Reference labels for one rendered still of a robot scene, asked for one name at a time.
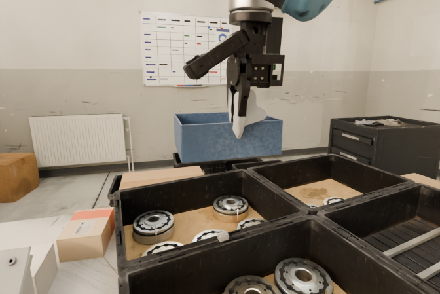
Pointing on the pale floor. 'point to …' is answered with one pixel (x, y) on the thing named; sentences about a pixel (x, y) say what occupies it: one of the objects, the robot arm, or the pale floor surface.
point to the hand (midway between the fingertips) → (234, 131)
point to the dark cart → (388, 145)
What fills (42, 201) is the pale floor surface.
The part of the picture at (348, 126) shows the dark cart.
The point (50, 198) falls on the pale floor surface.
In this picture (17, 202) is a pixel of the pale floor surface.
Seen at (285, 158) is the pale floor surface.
